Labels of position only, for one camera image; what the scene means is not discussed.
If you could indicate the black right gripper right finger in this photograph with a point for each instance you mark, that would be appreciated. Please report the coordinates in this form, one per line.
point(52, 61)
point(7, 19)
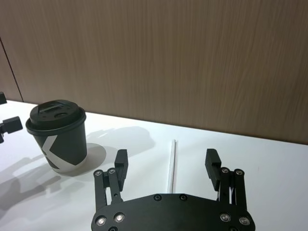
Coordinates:
point(213, 168)

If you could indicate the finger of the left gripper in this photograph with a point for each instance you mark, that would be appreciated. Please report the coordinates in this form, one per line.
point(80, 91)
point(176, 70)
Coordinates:
point(12, 124)
point(2, 98)

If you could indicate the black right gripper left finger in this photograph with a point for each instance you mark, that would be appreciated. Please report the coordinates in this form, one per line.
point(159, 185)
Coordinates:
point(120, 168)

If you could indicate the straw in white paper wrapper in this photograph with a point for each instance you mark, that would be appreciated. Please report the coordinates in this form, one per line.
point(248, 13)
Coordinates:
point(173, 166)

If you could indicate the black plastic cup lid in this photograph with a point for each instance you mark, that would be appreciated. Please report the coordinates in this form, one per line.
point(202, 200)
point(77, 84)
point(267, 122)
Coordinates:
point(55, 118)

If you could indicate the black paper coffee cup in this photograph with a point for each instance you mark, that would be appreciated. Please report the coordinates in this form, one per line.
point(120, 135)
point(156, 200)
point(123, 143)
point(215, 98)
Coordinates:
point(72, 149)

